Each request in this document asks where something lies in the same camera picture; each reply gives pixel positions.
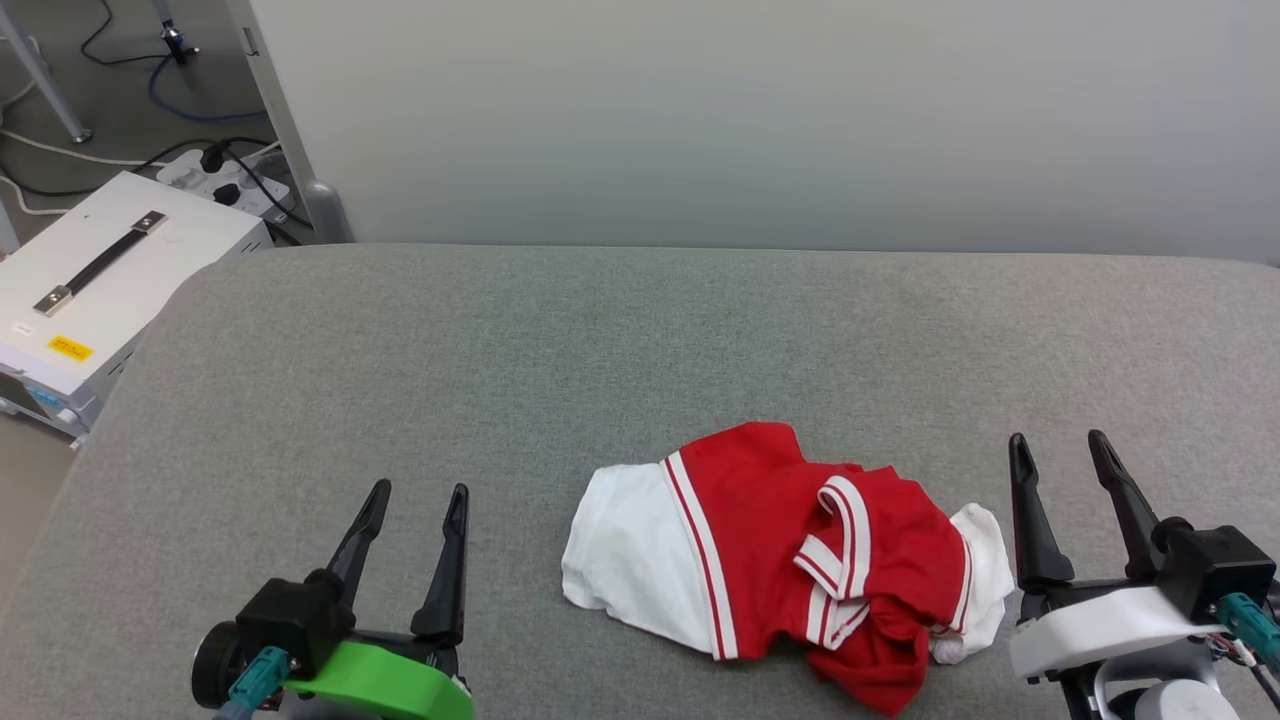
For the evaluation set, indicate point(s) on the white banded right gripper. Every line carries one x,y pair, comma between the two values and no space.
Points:
1100,630

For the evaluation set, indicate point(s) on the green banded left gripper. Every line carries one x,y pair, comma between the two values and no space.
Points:
390,685

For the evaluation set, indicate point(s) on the red and white garment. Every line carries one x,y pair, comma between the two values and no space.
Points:
760,530

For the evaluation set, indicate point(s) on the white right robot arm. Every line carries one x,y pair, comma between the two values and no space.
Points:
1180,700

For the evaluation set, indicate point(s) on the black power plug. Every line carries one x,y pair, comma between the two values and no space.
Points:
228,193
212,157

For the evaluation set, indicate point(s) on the white power strip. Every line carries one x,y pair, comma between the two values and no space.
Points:
190,175

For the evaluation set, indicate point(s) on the small black floor clamp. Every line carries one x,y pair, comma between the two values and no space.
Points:
178,42

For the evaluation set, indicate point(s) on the grey metal table leg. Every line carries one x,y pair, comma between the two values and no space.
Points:
45,85

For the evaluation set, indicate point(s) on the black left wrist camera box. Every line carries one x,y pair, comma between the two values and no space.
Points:
295,615

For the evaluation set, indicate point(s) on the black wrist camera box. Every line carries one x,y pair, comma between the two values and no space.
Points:
295,615
1215,565

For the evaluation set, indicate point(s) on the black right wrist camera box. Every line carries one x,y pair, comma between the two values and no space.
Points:
1215,565

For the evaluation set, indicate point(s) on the grey metal partition post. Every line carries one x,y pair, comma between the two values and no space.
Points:
290,130

